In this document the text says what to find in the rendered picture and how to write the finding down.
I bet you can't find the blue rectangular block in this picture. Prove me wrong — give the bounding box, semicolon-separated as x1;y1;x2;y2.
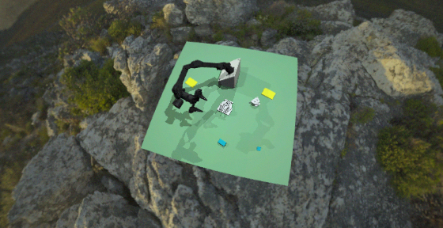
218;139;226;146

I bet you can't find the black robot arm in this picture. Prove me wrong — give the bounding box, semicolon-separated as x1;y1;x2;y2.
172;59;235;109

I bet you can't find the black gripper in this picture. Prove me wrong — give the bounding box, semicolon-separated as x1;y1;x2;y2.
185;89;207;114

